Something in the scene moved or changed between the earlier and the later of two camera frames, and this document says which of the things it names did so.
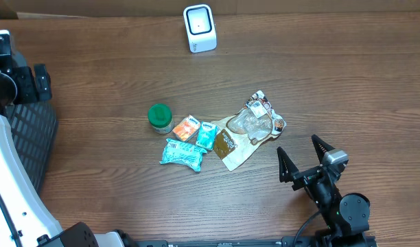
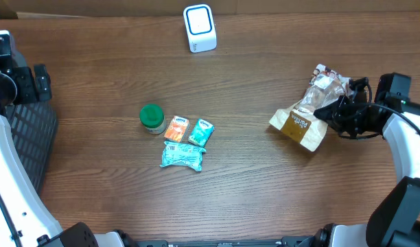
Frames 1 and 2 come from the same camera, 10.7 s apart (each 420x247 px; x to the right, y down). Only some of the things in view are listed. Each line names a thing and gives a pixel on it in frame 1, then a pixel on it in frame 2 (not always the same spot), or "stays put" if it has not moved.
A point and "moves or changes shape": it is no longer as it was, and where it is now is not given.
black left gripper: (31, 86) stays put
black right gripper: (288, 170) -> (334, 113)
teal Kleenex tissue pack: (206, 136) moves or changes shape
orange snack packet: (187, 128) -> (176, 129)
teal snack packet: (187, 155) stays put
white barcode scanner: (200, 27) stays put
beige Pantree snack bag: (240, 135) -> (298, 121)
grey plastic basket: (35, 129) stays put
